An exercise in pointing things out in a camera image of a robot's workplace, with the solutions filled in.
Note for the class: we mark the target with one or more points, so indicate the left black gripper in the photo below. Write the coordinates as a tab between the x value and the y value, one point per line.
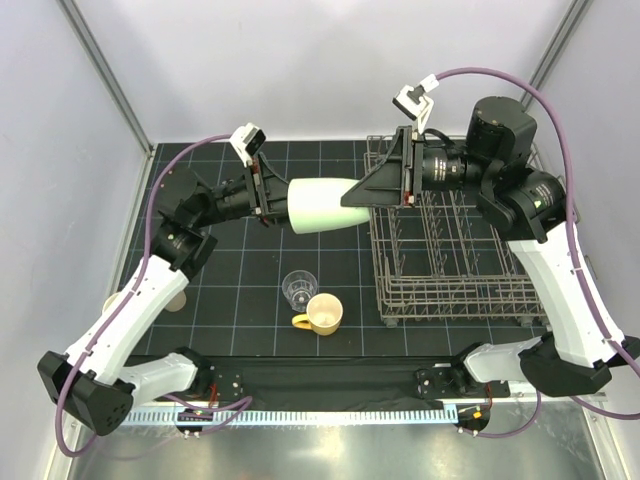
274	188

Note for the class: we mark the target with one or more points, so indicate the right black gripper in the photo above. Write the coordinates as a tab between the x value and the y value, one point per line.
384	185

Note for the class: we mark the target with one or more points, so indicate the pale green cup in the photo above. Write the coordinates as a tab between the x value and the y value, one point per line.
314	205

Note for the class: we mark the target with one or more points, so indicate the beige paper cup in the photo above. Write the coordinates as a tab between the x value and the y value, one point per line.
174	305

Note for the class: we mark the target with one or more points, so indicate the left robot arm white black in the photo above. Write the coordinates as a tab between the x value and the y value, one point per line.
91	381

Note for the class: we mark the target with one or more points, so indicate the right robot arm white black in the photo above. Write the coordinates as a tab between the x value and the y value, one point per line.
529	210

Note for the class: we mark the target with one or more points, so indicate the clear glass tumbler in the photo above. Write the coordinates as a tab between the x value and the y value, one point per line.
298	288

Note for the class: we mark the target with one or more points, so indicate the black grid mat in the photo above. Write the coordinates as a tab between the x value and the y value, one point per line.
235	306

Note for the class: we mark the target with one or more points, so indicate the yellow mug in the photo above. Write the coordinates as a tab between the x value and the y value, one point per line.
323	315

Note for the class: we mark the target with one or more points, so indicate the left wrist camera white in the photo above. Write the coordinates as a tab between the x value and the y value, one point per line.
246	141

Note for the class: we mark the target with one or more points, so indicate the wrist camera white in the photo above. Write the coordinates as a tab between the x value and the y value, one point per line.
246	141
415	103

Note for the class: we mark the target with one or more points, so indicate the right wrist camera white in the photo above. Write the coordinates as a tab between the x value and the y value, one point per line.
415	103

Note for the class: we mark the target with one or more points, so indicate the grey wire dish rack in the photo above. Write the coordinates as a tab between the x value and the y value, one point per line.
440	262

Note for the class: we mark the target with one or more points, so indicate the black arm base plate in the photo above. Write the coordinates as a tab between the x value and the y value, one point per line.
347	384

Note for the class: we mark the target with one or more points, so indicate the white slotted cable duct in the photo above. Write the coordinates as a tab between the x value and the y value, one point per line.
173	415

